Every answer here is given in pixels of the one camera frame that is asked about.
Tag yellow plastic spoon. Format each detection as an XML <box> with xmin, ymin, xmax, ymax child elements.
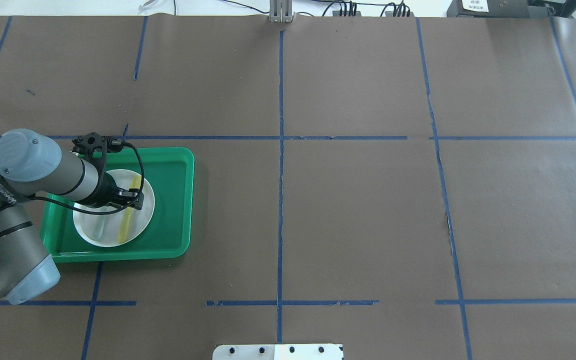
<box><xmin>116</xmin><ymin>175</ymin><xmax>142</xmax><ymax>245</ymax></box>

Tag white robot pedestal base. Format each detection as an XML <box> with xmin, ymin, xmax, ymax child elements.
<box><xmin>212</xmin><ymin>342</ymin><xmax>345</xmax><ymax>360</ymax></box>

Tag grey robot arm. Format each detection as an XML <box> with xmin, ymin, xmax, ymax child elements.
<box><xmin>0</xmin><ymin>129</ymin><xmax>144</xmax><ymax>305</ymax></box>

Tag white round plate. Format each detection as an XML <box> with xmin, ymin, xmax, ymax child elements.
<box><xmin>71</xmin><ymin>178</ymin><xmax>156</xmax><ymax>248</ymax></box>

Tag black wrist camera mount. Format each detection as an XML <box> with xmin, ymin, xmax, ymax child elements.
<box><xmin>71</xmin><ymin>132</ymin><xmax>124</xmax><ymax>174</ymax></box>

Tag grey aluminium frame post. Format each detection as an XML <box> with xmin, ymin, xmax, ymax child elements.
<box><xmin>269</xmin><ymin>0</ymin><xmax>295</xmax><ymax>23</ymax></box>

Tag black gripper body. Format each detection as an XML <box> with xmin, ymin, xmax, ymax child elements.
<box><xmin>87</xmin><ymin>172</ymin><xmax>122</xmax><ymax>208</ymax></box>

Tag black box with label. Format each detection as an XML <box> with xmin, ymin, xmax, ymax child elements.
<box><xmin>446</xmin><ymin>0</ymin><xmax>549</xmax><ymax>19</ymax></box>

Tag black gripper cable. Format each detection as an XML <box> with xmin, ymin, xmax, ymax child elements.
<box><xmin>0</xmin><ymin>140</ymin><xmax>146</xmax><ymax>303</ymax></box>

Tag black cable connector block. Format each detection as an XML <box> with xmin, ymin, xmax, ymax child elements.
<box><xmin>331</xmin><ymin>0</ymin><xmax>361</xmax><ymax>18</ymax></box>
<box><xmin>380</xmin><ymin>0</ymin><xmax>414</xmax><ymax>18</ymax></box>

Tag green plastic tray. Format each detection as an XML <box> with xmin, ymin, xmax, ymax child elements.
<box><xmin>39</xmin><ymin>146</ymin><xmax>195</xmax><ymax>264</ymax></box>

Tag pale green plastic fork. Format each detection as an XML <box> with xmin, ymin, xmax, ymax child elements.
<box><xmin>90</xmin><ymin>215</ymin><xmax>108</xmax><ymax>241</ymax></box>

